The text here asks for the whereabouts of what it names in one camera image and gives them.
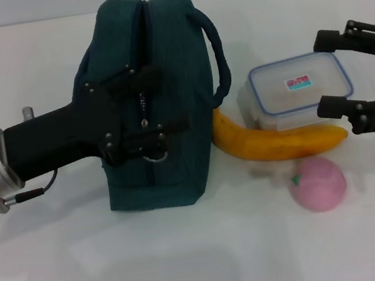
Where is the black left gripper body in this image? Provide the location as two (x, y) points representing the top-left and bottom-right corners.
(0, 81), (131, 185)

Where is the dark teal fabric lunch bag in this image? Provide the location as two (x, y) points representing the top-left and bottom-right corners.
(60, 0), (250, 219)

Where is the clear plastic food container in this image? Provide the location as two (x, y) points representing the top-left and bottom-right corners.
(231, 48), (359, 137)

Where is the pink toy peach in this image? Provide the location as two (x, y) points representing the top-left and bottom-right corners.
(284, 153), (352, 217)

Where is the yellow banana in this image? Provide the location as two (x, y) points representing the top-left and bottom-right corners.
(207, 89), (351, 171)

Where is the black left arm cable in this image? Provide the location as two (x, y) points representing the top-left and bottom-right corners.
(0, 168), (63, 207)

